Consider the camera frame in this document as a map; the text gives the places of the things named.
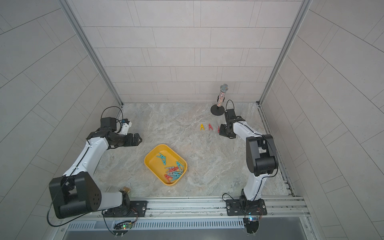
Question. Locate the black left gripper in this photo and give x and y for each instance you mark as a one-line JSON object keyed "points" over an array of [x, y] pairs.
{"points": [[130, 142]]}

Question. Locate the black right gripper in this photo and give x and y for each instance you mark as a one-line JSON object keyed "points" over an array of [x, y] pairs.
{"points": [[222, 131]]}

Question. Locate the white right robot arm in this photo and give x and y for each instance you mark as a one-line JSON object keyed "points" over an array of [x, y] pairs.
{"points": [[261, 159]]}

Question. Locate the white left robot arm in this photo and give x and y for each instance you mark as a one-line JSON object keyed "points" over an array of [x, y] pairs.
{"points": [[76, 193]]}

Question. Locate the yellow plastic storage box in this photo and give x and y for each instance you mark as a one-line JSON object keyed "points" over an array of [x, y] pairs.
{"points": [[173, 171]]}

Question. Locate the glittery stand with black base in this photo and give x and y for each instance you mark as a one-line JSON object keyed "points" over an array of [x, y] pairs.
{"points": [[218, 108]]}

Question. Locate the teal clothespin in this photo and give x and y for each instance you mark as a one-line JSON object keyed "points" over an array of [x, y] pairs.
{"points": [[163, 158]]}

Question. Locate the brass round knob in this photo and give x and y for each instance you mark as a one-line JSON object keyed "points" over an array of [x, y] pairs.
{"points": [[126, 190]]}

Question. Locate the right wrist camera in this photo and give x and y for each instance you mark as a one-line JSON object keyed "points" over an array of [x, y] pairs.
{"points": [[230, 115]]}

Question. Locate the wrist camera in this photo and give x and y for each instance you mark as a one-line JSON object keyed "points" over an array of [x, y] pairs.
{"points": [[109, 123], [230, 115]]}

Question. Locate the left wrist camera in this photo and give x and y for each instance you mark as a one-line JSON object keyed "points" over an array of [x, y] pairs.
{"points": [[109, 123]]}

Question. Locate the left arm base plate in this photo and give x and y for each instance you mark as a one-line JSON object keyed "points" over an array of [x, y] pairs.
{"points": [[134, 210]]}

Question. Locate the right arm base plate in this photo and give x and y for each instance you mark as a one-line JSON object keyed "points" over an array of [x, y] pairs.
{"points": [[246, 208]]}

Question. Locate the aluminium front rail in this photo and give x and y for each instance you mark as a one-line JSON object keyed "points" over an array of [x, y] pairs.
{"points": [[218, 207]]}

